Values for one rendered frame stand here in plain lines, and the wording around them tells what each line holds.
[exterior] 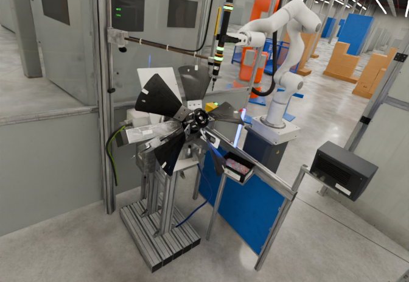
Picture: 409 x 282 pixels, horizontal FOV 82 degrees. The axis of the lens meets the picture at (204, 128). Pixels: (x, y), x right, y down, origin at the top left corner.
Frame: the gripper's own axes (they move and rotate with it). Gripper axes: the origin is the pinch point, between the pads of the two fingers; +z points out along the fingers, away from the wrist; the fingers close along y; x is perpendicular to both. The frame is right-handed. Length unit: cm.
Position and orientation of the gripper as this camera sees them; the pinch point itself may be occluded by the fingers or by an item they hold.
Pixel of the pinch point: (221, 38)
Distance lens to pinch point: 132.0
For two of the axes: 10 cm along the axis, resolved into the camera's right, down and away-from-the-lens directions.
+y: -6.1, -4.7, 6.4
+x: 1.6, -8.6, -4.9
